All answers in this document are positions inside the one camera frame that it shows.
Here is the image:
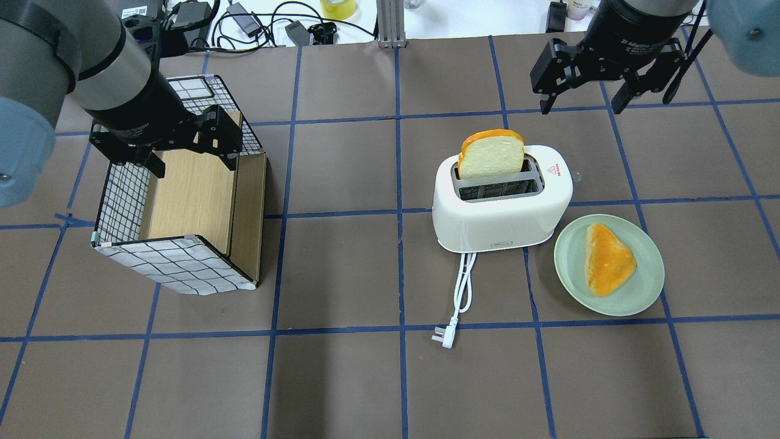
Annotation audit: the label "aluminium frame post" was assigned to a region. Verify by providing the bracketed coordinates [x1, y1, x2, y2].
[376, 0, 408, 48]

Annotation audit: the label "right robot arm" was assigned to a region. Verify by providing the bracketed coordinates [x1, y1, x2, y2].
[530, 1, 779, 114]

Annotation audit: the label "black power adapter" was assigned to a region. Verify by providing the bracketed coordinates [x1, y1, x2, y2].
[227, 2, 262, 37]

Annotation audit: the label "bread slice in toaster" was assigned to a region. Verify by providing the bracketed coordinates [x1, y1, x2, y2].
[457, 129, 525, 179]

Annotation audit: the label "light green plate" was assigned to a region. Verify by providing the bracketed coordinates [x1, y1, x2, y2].
[553, 214, 665, 316]

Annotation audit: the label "wire basket with wood panels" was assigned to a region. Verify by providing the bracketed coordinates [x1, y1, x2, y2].
[90, 74, 268, 295]

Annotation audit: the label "bread slice on plate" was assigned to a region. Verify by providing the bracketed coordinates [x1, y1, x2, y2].
[584, 223, 636, 298]

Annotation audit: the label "white two-slot toaster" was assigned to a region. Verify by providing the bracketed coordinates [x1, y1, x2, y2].
[432, 145, 573, 254]

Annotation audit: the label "black cables on desk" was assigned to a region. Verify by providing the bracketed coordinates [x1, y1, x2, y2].
[165, 0, 378, 49]

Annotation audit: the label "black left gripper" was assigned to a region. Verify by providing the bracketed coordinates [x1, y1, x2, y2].
[89, 73, 243, 179]

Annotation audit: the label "white toaster power cord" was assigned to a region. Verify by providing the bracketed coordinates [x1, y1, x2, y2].
[432, 251, 478, 349]

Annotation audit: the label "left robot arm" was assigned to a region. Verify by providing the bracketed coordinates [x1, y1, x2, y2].
[1, 1, 243, 207]

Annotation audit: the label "yellow tape roll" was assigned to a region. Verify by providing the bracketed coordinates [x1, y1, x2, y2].
[319, 0, 360, 21]

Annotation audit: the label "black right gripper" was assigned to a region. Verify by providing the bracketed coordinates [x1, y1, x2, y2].
[530, 1, 693, 115]

